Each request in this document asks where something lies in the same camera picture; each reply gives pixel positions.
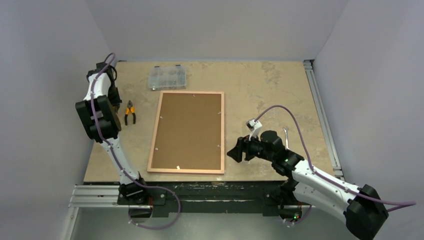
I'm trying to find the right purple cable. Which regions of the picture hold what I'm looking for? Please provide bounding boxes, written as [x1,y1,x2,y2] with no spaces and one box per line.
[254,104,417,213]

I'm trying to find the silver wrench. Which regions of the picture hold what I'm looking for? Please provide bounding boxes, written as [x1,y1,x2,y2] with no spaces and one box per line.
[283,126,290,149]

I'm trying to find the clear plastic screw organizer box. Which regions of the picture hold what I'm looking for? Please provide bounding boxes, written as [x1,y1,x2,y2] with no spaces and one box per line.
[148,64,187,91]

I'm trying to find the pink photo frame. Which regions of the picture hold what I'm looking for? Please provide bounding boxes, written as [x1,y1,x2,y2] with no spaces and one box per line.
[146,90,225,175]

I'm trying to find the purple cable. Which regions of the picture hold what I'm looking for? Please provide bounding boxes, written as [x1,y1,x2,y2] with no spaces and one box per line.
[89,52,182,231]
[254,104,417,213]

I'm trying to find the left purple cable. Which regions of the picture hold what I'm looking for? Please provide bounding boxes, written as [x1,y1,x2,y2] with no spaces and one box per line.
[89,52,182,231]

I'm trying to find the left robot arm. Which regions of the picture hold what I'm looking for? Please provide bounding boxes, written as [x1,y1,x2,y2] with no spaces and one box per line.
[75,61,150,205]

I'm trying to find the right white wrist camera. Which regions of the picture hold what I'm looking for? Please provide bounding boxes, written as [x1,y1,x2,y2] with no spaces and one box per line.
[246,118,263,141]

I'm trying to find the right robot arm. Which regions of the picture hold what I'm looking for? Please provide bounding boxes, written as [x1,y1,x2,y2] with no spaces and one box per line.
[226,130,389,240]

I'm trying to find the orange black pliers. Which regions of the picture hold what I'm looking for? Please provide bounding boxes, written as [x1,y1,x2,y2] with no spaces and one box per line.
[124,100,137,126]

